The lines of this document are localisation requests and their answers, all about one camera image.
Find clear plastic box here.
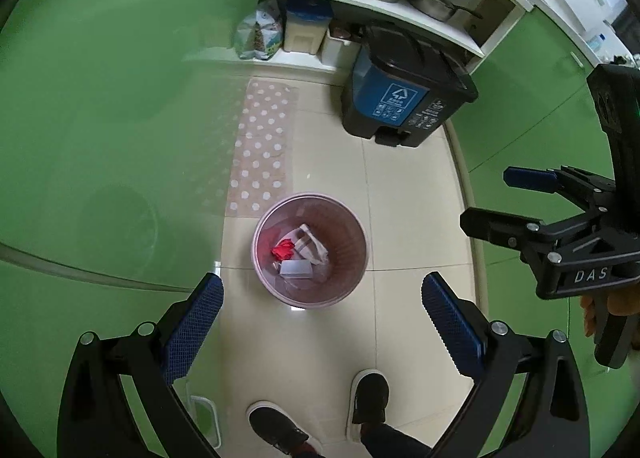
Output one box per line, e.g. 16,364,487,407
279,259,314,279

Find red paper ball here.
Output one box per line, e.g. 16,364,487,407
271,239,295,262

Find person's right hand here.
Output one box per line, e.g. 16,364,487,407
579,281,640,339

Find left black shoe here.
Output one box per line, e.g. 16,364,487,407
246,400,322,457

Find black shoe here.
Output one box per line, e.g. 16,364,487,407
346,369,390,443
246,400,322,457

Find blue black pedal bin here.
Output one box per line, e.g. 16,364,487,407
341,21,478,148

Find right black shoe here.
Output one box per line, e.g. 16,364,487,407
346,369,390,443

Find pink round waste basket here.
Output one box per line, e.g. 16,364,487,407
250,192,369,309

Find white storage box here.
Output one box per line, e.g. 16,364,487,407
319,28,361,69

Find pink polka dot mat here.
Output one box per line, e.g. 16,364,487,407
226,78,298,218

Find white container blue lid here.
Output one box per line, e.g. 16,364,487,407
283,0,333,54

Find white open shelf unit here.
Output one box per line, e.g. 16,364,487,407
184,0,536,76

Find printed food bag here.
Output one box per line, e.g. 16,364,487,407
234,0,283,60

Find steel saucepan with handle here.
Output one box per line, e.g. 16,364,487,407
408,0,483,22

